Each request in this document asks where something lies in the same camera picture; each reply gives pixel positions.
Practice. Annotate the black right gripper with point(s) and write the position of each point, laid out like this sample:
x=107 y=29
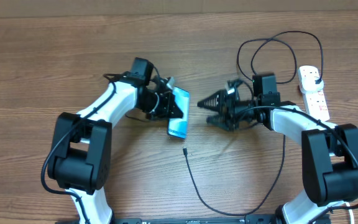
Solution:
x=230 y=102

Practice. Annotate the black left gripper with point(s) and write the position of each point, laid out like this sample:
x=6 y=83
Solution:
x=163 y=113

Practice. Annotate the blue samsung galaxy phone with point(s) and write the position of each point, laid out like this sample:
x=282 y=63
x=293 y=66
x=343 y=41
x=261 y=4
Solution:
x=178 y=122

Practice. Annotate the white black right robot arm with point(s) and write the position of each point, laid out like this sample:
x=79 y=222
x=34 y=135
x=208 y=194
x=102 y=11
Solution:
x=329 y=152

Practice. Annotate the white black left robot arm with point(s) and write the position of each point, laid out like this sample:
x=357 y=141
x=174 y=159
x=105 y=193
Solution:
x=79 y=161

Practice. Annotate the white charger plug adapter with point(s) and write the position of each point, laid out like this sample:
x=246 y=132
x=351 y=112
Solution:
x=311 y=85

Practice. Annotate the white power strip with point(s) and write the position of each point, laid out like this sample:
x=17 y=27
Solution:
x=315 y=103

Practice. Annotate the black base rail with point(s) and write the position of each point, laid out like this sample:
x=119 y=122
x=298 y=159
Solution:
x=194 y=220

